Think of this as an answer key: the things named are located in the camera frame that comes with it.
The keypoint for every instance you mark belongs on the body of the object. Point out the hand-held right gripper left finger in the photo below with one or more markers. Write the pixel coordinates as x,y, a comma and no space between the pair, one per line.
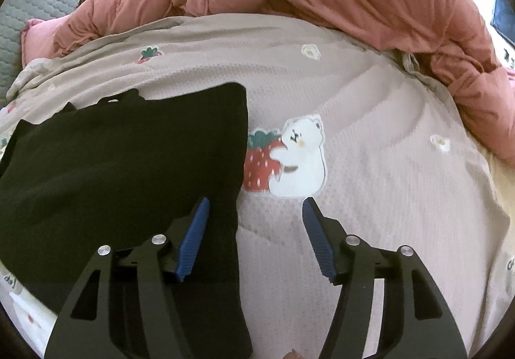
193,242

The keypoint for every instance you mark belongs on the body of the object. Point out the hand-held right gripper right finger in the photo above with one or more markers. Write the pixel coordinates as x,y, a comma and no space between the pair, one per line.
320,242

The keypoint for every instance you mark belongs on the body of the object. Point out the black sweater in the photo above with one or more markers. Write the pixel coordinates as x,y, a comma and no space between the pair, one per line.
120,166

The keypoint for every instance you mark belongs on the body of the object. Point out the person's right hand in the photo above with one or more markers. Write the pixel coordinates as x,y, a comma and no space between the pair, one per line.
291,355

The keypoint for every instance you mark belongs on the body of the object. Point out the strawberry bear printed blanket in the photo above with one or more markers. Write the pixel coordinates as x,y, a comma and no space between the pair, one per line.
382,182

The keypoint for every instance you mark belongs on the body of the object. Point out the cream bed sheet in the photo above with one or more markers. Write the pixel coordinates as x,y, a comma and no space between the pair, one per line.
503,186

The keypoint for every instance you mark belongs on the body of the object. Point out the pink frilled pillow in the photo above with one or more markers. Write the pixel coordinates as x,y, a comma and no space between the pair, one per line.
38,41

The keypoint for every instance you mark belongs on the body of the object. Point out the dark blue cloth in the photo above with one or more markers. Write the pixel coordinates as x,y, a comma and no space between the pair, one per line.
505,15

